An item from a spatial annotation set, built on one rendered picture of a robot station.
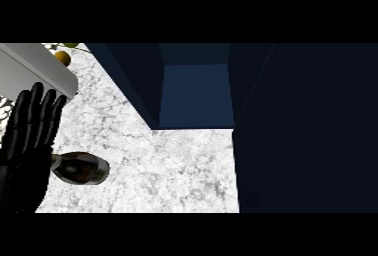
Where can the yellow fruit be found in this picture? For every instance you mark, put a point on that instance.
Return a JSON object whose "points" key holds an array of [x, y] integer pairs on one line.
{"points": [[63, 57]]}

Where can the dark wine bottle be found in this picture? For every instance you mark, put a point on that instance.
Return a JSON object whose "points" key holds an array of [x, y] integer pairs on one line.
{"points": [[82, 168]]}

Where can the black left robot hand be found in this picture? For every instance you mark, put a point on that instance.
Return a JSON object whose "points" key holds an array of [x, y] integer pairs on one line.
{"points": [[27, 140]]}

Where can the pale grey appliance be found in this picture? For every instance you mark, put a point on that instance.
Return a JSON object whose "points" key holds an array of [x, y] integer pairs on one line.
{"points": [[35, 68]]}

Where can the dark blue open cabinet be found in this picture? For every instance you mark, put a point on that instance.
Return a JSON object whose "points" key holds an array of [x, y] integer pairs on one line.
{"points": [[193, 96]]}

